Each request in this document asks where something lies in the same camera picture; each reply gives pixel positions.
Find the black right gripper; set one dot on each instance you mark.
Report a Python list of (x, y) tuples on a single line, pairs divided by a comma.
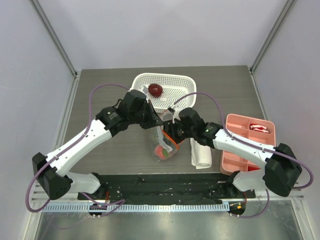
[(169, 129)]

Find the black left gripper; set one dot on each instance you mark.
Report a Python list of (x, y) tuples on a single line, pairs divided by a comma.
[(154, 120)]

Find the clear zip top bag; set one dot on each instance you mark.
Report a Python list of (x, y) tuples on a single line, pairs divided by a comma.
[(159, 137)]

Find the dark red fake fruit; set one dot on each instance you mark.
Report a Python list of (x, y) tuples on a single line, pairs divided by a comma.
[(155, 90)]

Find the red fake tomato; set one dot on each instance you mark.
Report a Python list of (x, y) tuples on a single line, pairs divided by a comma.
[(161, 152)]

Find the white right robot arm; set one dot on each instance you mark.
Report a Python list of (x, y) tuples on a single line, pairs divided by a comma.
[(278, 166)]

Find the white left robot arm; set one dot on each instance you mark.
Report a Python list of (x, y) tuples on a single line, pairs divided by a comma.
[(52, 170)]

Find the white perforated plastic basket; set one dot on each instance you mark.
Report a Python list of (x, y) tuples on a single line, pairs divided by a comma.
[(174, 87)]

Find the white folded towel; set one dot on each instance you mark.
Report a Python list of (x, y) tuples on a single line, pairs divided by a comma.
[(201, 156)]

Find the red white striped packet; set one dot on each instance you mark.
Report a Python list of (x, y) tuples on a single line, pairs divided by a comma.
[(258, 128)]

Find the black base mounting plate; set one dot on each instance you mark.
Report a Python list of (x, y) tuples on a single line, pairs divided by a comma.
[(171, 189)]

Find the pink divided tray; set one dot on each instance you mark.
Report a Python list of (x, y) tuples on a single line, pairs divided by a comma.
[(240, 125)]

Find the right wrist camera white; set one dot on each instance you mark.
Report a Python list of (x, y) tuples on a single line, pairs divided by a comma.
[(174, 110)]

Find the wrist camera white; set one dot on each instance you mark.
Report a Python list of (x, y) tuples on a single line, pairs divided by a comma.
[(174, 110), (144, 89)]

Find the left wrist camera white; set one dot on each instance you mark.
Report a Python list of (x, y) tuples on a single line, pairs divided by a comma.
[(144, 89)]

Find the white slotted cable duct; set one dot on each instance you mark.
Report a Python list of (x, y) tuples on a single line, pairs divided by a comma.
[(89, 207)]

